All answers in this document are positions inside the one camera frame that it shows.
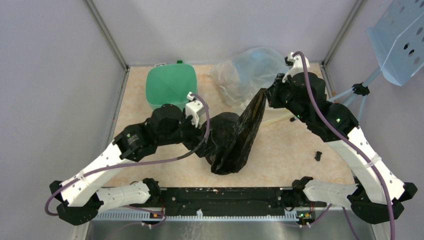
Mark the light blue tripod stand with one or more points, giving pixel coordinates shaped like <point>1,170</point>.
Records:
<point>357,90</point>

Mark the perforated light blue panel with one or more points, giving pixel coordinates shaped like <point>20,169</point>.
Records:
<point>396,34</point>

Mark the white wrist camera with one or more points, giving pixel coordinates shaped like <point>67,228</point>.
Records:
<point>295,65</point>
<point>194,108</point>

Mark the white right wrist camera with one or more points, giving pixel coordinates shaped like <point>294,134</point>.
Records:
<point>295,65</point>

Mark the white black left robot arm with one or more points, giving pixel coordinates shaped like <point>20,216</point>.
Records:
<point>85,195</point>

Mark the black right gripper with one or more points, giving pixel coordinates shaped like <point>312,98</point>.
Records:
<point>273,91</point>

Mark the blue playing card deck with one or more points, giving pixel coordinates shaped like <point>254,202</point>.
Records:
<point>160,64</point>

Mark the black trash bag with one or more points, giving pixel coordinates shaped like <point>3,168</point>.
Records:
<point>231,136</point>

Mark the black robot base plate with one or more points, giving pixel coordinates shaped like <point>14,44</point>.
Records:
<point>229,201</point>

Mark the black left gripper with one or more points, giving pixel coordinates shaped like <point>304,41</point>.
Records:
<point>195,133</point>

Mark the green plastic trash bin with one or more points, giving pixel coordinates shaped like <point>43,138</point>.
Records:
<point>170,84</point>

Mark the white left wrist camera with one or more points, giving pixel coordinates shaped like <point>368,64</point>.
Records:
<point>194,108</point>

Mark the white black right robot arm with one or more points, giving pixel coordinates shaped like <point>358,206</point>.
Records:
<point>376,189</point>

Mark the clear plastic bag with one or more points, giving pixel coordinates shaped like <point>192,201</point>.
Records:
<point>240,77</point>

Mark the small black plastic piece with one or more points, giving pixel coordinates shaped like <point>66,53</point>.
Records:
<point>318,155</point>

